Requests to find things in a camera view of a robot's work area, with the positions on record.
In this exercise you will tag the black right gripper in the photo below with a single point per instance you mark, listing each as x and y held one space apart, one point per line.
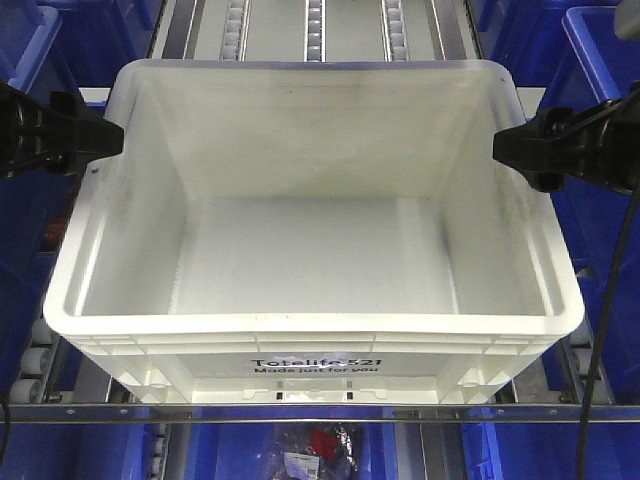
542 150

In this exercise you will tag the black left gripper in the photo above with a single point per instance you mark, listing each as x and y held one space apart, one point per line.
23 123

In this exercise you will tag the white plastic tote bin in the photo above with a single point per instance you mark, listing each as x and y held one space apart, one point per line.
312 233

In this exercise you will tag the blue bin far right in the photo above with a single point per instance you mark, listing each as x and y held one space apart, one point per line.
600 225

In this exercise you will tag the blue bin far left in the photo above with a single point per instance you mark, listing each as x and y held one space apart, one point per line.
31 61

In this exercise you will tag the blue bin lower right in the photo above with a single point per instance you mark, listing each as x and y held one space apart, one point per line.
548 451

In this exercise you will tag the blue bin lower left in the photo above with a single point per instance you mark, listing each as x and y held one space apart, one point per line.
67 451

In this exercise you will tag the blue bin below centre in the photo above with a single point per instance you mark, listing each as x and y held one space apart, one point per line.
248 451

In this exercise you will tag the rear right roller track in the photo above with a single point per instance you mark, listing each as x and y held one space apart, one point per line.
394 31

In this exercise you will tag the rear left roller track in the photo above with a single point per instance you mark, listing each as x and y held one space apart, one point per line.
235 31

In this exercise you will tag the right white roller track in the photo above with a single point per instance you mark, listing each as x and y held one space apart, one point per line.
579 352

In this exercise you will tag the rear middle roller track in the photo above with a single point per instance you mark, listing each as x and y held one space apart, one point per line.
314 46

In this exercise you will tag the bagged red black item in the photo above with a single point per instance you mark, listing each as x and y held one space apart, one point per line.
321 450

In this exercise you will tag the steel shelf front rail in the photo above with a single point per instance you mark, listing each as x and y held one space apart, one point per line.
285 413

